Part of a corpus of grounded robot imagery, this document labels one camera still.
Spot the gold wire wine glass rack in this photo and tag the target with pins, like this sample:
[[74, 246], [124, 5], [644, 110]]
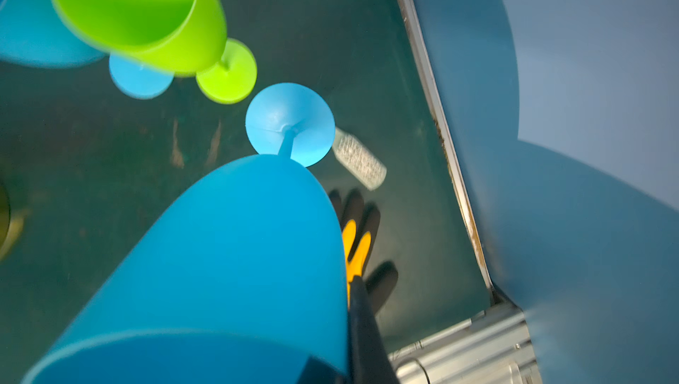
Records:
[[13, 221]]

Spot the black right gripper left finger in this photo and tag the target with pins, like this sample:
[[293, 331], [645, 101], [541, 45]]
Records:
[[316, 371]]

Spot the green wine glass front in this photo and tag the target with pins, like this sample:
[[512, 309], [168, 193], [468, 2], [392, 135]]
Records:
[[180, 37]]

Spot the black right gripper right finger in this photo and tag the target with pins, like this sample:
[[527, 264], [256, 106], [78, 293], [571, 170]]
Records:
[[369, 362]]

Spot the blue wine glass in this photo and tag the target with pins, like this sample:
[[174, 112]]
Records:
[[240, 280], [32, 35]]

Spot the white bottle brush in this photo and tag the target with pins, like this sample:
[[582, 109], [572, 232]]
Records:
[[358, 160]]

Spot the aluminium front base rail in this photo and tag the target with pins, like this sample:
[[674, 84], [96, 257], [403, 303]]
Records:
[[492, 347]]

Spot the yellow work glove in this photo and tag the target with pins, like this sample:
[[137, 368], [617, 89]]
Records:
[[359, 224]]

